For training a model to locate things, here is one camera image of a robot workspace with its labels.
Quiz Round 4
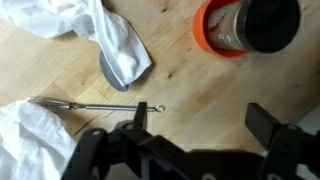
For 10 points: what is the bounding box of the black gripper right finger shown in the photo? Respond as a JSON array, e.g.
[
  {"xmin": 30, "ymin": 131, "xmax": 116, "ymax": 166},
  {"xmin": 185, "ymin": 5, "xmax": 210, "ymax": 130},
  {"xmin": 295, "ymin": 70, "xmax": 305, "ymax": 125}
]
[{"xmin": 244, "ymin": 102, "xmax": 320, "ymax": 180}]

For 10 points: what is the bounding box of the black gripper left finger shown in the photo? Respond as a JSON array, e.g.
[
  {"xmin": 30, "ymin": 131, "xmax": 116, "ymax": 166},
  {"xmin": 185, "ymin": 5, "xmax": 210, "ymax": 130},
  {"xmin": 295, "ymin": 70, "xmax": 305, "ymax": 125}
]
[{"xmin": 61, "ymin": 101, "xmax": 188, "ymax": 180}]

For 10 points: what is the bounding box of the black-lidded glass spice jar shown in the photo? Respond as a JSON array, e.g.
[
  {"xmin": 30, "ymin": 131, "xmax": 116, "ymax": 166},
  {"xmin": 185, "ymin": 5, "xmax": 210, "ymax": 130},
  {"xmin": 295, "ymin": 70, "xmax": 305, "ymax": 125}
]
[{"xmin": 207, "ymin": 0, "xmax": 302, "ymax": 54}]

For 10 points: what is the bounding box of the orange plastic cup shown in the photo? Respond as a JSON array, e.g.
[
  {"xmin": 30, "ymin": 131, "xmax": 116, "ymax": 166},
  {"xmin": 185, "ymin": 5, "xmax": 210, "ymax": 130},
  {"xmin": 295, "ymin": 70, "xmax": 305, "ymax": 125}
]
[{"xmin": 192, "ymin": 0, "xmax": 249, "ymax": 59}]

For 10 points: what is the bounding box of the small metal whisk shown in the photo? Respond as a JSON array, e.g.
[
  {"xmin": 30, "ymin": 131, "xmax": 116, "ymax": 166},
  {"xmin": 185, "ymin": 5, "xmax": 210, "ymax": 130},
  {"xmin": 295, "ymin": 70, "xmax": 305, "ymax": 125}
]
[{"xmin": 26, "ymin": 95, "xmax": 167, "ymax": 114}]

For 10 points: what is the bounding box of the small grey rounded utensil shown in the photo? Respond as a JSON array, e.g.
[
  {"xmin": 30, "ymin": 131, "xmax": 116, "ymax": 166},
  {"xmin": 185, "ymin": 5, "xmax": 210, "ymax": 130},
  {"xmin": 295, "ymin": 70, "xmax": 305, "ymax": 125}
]
[{"xmin": 98, "ymin": 49, "xmax": 132, "ymax": 93}]

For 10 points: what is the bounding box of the wooden butcher block cart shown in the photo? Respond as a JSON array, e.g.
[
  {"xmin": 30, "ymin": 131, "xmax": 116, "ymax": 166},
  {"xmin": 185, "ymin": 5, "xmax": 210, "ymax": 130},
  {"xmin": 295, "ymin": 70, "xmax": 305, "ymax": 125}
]
[{"xmin": 0, "ymin": 0, "xmax": 320, "ymax": 180}]

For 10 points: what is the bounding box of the crumpled white cloth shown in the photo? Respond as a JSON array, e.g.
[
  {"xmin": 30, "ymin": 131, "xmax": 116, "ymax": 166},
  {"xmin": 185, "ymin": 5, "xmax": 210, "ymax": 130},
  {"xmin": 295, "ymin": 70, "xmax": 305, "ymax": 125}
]
[{"xmin": 0, "ymin": 0, "xmax": 153, "ymax": 180}]

